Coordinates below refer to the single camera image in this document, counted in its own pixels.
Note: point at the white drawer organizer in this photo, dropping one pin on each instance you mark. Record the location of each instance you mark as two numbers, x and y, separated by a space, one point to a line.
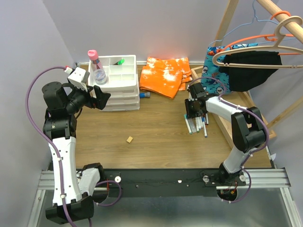
122 82

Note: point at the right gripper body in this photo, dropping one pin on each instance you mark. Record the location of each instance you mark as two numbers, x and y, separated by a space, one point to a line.
191 108

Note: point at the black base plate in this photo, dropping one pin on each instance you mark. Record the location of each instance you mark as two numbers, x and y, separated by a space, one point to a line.
165 182

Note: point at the green white pen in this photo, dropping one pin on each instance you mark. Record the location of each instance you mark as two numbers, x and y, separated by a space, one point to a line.
197 122

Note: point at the black garment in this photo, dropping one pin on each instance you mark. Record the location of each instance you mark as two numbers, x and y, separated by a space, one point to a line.
244 79

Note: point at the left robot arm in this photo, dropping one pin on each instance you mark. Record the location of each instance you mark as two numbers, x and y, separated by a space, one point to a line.
72 198

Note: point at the aluminium rail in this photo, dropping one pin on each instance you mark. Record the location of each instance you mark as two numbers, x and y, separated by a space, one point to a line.
261 178

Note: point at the blue shark print cloth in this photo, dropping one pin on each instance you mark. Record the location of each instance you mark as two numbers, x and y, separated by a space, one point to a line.
211 70

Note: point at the wooden clothes rack frame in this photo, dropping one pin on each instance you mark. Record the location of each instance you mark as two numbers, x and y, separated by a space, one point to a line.
293 28

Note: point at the orange folded cloth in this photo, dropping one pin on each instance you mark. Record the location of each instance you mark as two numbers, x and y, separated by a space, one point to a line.
165 77

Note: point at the green black highlighter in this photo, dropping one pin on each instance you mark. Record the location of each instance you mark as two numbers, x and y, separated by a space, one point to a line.
120 62

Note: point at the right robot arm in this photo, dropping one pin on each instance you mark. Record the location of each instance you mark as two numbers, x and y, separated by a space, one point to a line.
249 132

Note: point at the blue grey glue stick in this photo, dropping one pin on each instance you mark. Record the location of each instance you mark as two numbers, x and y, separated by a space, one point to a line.
145 95

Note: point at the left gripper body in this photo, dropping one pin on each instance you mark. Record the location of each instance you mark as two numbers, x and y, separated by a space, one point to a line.
78 98

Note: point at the pink cap pen tube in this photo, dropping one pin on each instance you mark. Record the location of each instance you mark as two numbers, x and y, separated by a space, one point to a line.
93 56

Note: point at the tan eraser block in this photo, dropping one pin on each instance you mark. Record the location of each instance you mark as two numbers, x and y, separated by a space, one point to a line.
129 140

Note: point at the clear paperclip jar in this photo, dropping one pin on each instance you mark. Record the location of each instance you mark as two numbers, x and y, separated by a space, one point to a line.
100 76

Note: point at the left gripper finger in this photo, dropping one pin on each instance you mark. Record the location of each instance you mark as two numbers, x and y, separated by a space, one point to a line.
94 103
104 97

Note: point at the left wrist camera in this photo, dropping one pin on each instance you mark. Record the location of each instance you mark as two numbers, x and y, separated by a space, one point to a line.
78 77

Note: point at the wooden hanger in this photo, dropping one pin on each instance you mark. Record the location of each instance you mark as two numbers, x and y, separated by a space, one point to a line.
276 46

